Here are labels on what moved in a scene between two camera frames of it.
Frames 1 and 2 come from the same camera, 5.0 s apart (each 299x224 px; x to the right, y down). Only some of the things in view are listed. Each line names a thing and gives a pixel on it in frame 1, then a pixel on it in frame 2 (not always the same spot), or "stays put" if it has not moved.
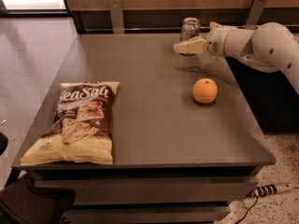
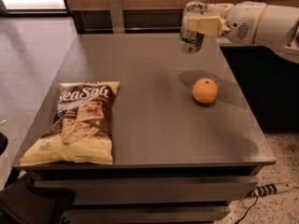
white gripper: [215, 43] → [244, 22]
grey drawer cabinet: [148, 193] stays put
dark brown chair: [22, 203] stays put
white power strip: [267, 189] stays put
